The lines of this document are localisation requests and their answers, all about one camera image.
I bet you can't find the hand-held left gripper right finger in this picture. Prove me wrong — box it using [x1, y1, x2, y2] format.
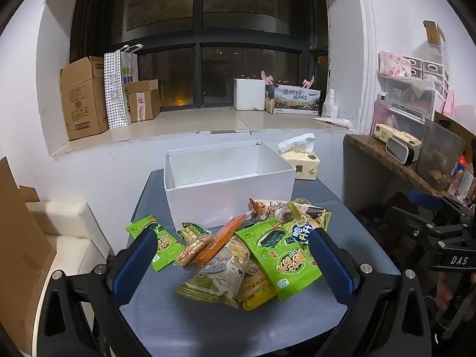
[309, 228, 433, 357]

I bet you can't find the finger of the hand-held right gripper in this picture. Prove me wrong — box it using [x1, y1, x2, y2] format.
[408, 190, 452, 211]
[383, 206, 441, 232]

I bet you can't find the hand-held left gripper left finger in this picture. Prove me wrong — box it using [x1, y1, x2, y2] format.
[37, 228, 160, 357]

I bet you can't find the small green seaweed packet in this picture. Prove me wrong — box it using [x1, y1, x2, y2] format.
[125, 215, 184, 272]

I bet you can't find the large green seaweed packet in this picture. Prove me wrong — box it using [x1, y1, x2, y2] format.
[236, 220, 322, 301]

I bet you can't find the green packet with blue label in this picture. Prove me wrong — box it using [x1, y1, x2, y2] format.
[283, 199, 332, 244]

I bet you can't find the small green striped snack packet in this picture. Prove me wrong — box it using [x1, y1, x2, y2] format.
[177, 222, 212, 244]

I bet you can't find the yellow snack packet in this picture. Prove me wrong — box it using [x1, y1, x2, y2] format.
[236, 258, 278, 311]

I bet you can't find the orange biscuit packet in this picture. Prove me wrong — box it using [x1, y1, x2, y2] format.
[175, 212, 257, 269]

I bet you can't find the white brown printed snack packet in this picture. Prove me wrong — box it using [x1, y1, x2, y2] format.
[248, 198, 298, 227]

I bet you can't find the beige illustrated snack packet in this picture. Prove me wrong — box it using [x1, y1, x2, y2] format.
[176, 235, 257, 309]

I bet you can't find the white cardboard box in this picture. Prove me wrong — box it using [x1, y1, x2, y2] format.
[164, 140, 295, 230]

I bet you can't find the person's right hand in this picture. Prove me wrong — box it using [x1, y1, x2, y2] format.
[433, 271, 476, 324]

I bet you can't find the small bottle with red cap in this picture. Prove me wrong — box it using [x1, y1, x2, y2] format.
[448, 155, 473, 198]

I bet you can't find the clear plastic container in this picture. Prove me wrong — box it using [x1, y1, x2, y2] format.
[416, 120, 466, 191]

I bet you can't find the white desk clock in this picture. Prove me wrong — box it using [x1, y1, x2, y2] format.
[385, 138, 419, 166]

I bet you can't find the brown stone side counter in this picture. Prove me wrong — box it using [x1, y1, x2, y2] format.
[343, 134, 447, 198]

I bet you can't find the yellow carton box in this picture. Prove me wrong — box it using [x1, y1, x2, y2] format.
[373, 123, 422, 154]

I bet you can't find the cream leather sofa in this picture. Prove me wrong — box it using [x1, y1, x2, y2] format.
[26, 201, 112, 268]

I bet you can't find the clear plastic drawer unit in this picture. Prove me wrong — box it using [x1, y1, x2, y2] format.
[372, 76, 437, 134]

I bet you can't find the flat brown cardboard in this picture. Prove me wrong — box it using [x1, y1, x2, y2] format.
[0, 156, 57, 346]

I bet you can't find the beige tissue pack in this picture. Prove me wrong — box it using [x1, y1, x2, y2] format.
[277, 134, 321, 181]

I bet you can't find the small white drawer organizer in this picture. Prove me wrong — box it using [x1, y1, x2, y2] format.
[403, 57, 447, 101]

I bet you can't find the white spray bottle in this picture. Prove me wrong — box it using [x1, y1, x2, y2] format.
[321, 89, 339, 118]

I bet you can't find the pink floral pouch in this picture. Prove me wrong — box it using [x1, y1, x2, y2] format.
[378, 51, 413, 78]

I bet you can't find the landscape printed gift box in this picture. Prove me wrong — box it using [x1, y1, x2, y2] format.
[265, 85, 321, 117]

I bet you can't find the small open cardboard box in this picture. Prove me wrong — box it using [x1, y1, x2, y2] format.
[124, 79, 161, 123]

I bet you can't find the large brown cardboard box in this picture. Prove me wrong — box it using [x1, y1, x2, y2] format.
[60, 57, 109, 141]

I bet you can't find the white dotted paper bag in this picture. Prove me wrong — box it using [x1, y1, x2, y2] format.
[104, 45, 144, 129]

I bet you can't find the white foam box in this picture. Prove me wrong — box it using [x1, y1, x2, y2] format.
[234, 78, 267, 111]

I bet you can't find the dark framed window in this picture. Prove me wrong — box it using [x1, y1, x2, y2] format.
[70, 0, 331, 112]

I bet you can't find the brown cardboard wall piece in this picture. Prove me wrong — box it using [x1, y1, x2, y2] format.
[423, 20, 445, 45]

